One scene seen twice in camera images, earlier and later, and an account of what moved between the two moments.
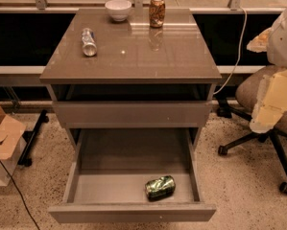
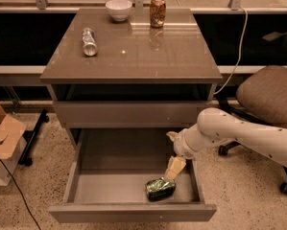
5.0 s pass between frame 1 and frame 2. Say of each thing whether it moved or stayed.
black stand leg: stayed
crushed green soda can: stayed
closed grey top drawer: stayed
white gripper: moved
